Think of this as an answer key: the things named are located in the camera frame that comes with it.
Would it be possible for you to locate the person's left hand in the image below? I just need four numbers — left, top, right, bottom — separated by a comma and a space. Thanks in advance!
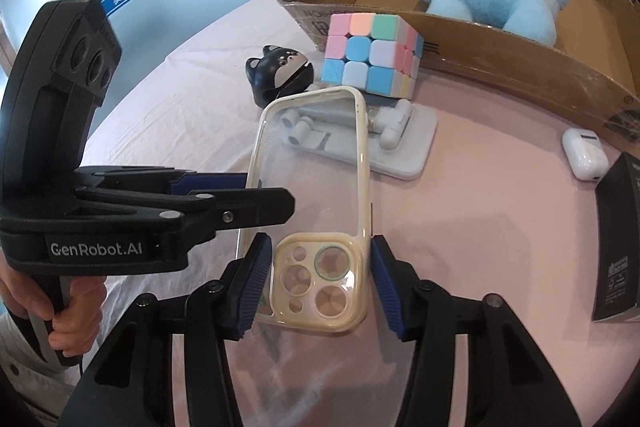
0, 250, 109, 357

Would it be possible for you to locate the black dog figurine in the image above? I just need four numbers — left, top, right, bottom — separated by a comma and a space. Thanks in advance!
245, 44, 314, 108

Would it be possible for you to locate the pink bed sheet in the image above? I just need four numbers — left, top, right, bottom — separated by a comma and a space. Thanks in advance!
84, 0, 639, 426

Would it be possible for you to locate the clear cream phone case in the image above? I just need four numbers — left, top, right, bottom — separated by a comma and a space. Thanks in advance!
247, 87, 371, 334

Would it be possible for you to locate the pastel rubik's cube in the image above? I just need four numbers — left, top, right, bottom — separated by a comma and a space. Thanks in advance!
320, 13, 424, 98

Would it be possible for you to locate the black product box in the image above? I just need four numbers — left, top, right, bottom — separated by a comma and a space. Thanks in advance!
592, 152, 639, 322

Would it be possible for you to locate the grey folding phone stand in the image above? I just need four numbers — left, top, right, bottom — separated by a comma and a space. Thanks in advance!
274, 87, 438, 181

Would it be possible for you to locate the cardboard box tray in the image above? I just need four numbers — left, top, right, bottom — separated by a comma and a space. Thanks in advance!
278, 0, 639, 154

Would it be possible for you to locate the white earbuds case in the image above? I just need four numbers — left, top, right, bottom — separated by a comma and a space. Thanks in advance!
561, 128, 610, 182

